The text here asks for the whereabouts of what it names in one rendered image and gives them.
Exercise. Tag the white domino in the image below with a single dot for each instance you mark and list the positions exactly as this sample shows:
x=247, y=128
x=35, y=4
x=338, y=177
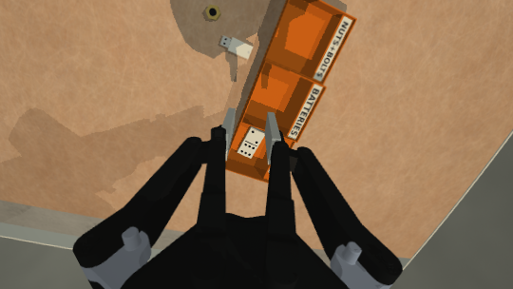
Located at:
x=251, y=142

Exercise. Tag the brass hex nut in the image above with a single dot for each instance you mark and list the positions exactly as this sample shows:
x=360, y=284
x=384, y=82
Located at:
x=213, y=12

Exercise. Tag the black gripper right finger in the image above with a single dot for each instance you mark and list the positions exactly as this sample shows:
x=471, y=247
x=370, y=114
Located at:
x=357, y=257

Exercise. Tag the grey usb stick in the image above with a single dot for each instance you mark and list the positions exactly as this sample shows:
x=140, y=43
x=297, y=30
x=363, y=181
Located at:
x=237, y=47

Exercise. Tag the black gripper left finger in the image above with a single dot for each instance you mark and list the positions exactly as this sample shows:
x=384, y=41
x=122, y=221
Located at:
x=113, y=250

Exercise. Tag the orange three-compartment bin rack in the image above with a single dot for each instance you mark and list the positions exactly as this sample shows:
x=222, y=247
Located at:
x=309, y=41

